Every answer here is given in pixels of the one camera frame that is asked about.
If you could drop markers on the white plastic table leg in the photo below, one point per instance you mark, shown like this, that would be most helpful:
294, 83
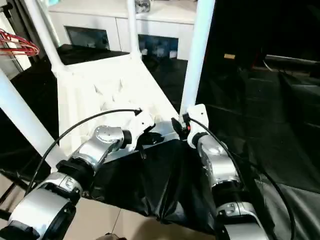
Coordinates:
47, 42
132, 30
197, 55
22, 112

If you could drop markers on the white plastic table top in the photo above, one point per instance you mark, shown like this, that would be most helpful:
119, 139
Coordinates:
87, 87

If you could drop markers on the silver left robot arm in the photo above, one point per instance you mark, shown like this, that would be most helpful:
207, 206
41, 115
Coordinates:
105, 140

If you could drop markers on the black mat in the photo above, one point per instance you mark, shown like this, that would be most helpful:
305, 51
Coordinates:
262, 125

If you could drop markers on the small tan label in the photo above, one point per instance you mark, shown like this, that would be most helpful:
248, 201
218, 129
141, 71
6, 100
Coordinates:
229, 56

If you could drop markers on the clear bag of dark parts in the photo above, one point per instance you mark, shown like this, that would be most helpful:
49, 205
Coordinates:
145, 6

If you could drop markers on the long dark bar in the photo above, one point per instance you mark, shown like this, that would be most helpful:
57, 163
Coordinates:
292, 60

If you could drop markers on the white cabinet with glass doors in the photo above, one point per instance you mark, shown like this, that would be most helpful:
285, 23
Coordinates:
87, 17

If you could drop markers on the grey curtain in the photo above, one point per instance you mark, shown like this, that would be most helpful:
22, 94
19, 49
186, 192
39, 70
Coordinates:
25, 25

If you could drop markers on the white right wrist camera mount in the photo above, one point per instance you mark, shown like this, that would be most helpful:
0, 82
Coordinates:
198, 115

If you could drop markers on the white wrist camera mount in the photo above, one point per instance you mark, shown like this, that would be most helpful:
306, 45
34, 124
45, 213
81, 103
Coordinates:
198, 115
142, 120

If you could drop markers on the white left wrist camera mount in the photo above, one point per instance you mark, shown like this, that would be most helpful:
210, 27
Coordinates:
142, 120

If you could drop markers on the black folding stand frame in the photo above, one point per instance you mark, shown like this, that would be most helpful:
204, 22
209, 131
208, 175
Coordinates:
5, 215

